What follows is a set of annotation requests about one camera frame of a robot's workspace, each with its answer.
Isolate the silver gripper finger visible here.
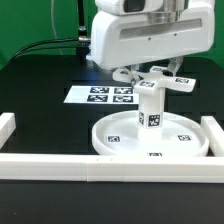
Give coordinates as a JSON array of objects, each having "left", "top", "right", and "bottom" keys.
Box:
[
  {"left": 130, "top": 65, "right": 140, "bottom": 86},
  {"left": 167, "top": 56, "right": 183, "bottom": 76}
]

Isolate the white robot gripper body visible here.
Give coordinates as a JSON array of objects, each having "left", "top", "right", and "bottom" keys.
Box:
[{"left": 91, "top": 0, "right": 215, "bottom": 69}]

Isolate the white cross-shaped table base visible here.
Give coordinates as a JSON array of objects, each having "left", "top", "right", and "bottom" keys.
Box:
[{"left": 113, "top": 66, "right": 196, "bottom": 95}]

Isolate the white round table top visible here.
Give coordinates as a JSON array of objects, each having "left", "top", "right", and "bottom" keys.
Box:
[{"left": 92, "top": 110, "right": 209, "bottom": 158}]

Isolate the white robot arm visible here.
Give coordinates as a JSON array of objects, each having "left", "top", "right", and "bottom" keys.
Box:
[{"left": 91, "top": 0, "right": 215, "bottom": 74}]

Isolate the white sheet with markers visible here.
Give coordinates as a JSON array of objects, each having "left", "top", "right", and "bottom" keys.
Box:
[{"left": 64, "top": 85, "right": 139, "bottom": 104}]

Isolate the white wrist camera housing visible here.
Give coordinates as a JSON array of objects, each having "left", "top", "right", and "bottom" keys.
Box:
[{"left": 95, "top": 0, "right": 164, "bottom": 16}]

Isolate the black cable bundle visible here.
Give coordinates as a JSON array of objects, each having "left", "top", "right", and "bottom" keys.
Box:
[{"left": 6, "top": 0, "right": 93, "bottom": 64}]

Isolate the thin white cable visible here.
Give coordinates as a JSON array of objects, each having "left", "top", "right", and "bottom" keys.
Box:
[{"left": 50, "top": 0, "right": 64, "bottom": 56}]

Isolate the white right fence rail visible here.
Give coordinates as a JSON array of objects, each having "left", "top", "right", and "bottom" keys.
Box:
[{"left": 201, "top": 116, "right": 224, "bottom": 157}]

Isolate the white fence rail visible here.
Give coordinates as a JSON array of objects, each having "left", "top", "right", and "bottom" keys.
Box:
[
  {"left": 0, "top": 113, "right": 16, "bottom": 149},
  {"left": 201, "top": 116, "right": 224, "bottom": 157},
  {"left": 0, "top": 153, "right": 224, "bottom": 183}
]

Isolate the white left fence rail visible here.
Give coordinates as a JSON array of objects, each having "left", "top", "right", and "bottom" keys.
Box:
[{"left": 0, "top": 113, "right": 16, "bottom": 149}]

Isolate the white front fence rail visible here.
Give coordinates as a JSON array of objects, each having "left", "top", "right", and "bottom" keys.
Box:
[{"left": 0, "top": 153, "right": 224, "bottom": 183}]

